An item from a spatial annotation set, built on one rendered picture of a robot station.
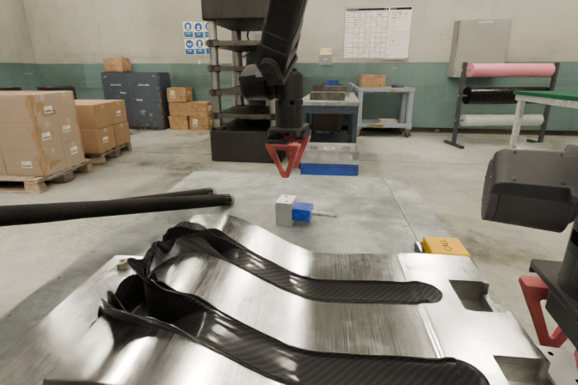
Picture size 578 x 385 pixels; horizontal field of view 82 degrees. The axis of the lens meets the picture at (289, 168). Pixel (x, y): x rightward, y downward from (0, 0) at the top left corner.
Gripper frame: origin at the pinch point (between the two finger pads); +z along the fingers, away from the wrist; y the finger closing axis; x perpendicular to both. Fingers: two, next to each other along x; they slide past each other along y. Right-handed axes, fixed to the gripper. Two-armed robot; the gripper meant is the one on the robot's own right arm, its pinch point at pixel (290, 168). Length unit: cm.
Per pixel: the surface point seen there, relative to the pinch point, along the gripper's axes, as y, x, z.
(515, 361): 38.7, 29.9, 5.0
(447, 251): 11.5, 29.9, 9.5
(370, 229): -0.9, 17.3, 12.8
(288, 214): 2.1, 0.1, 9.6
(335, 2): -591, -65, -149
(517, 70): -512, 215, -25
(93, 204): 22.0, -30.0, 2.3
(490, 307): 30.2, 30.5, 5.9
